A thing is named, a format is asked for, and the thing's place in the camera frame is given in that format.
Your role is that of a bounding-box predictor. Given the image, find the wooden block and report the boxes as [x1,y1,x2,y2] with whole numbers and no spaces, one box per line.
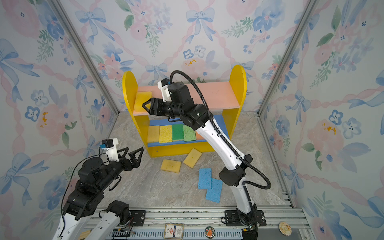
[78,230,92,240]

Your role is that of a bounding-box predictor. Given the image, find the square printed card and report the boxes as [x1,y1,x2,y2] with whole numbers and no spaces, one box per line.
[164,224,184,240]

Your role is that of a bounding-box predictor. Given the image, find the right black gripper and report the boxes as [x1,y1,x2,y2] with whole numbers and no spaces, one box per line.
[143,100,186,122]

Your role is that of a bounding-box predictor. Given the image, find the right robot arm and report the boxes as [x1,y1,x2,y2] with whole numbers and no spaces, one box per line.
[143,79,257,226]

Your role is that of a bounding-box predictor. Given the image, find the orange pink sponge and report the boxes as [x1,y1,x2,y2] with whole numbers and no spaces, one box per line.
[196,132,204,141]

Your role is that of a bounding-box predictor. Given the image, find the bright yellow sponge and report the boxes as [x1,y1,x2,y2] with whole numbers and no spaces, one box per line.
[159,125,173,144]

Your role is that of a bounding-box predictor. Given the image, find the aluminium rail base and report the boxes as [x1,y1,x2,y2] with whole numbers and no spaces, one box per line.
[55,202,316,240]

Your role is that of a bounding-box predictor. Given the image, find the round beige disc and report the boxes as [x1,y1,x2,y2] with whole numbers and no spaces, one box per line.
[279,222,292,237]

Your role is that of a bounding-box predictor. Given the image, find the dark green sponge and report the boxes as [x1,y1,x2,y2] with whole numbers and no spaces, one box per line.
[172,124,184,142]

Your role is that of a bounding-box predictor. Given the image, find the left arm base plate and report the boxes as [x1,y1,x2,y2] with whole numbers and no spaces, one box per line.
[118,210,147,227]

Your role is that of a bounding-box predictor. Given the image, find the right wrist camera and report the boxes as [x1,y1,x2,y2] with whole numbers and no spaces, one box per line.
[157,78,172,102]

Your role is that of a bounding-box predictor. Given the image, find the black corrugated cable right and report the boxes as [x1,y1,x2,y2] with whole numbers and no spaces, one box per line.
[169,70,272,190]

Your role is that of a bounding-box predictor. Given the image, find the yellow shelf pink blue boards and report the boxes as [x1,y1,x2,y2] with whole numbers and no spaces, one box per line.
[123,67,247,158]

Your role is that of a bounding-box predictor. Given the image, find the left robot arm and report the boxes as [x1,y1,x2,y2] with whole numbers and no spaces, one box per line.
[54,148,146,240]

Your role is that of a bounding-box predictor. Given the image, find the pale yellow sponge orange back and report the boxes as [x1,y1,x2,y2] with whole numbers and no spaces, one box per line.
[183,149,202,169]

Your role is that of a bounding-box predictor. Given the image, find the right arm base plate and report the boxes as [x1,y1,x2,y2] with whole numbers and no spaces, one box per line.
[221,210,267,228]

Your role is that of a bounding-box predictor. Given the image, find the round dark badge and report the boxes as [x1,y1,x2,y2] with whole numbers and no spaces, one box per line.
[204,226,216,239]

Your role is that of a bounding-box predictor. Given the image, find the light green sponge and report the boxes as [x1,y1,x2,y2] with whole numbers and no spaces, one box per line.
[183,125,196,142]

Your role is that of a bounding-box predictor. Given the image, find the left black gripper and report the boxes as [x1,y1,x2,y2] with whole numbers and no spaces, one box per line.
[96,146,143,193]

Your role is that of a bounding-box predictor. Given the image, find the blue sponge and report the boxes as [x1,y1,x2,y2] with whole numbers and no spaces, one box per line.
[198,168,212,190]
[206,179,223,203]

